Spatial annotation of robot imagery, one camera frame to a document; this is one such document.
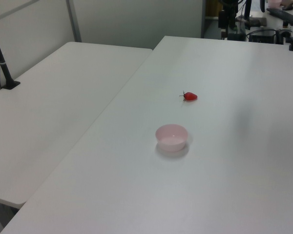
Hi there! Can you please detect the black electronics box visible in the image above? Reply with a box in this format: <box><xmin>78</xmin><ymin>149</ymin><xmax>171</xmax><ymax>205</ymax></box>
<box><xmin>248</xmin><ymin>29</ymin><xmax>277</xmax><ymax>44</ymax></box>

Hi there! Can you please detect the brown desk pad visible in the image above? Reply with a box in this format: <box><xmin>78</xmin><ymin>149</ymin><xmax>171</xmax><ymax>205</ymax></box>
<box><xmin>235</xmin><ymin>16</ymin><xmax>267</xmax><ymax>28</ymax></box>

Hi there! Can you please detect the black camera stand pole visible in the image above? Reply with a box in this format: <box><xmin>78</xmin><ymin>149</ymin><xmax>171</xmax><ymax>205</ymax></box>
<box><xmin>0</xmin><ymin>19</ymin><xmax>21</xmax><ymax>90</ymax></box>

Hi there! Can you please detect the red toy strawberry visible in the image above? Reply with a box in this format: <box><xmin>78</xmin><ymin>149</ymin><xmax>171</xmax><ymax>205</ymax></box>
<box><xmin>179</xmin><ymin>90</ymin><xmax>199</xmax><ymax>102</ymax></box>

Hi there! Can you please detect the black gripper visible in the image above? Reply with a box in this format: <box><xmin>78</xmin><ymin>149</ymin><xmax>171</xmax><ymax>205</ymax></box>
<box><xmin>218</xmin><ymin>9</ymin><xmax>238</xmax><ymax>40</ymax></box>

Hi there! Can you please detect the black monitor stand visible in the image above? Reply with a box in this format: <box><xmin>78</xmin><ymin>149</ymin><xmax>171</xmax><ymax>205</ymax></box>
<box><xmin>243</xmin><ymin>0</ymin><xmax>253</xmax><ymax>24</ymax></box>

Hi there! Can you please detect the pink plastic bowl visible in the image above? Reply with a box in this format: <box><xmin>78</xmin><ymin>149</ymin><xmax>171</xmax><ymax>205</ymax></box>
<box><xmin>155</xmin><ymin>123</ymin><xmax>188</xmax><ymax>152</ymax></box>

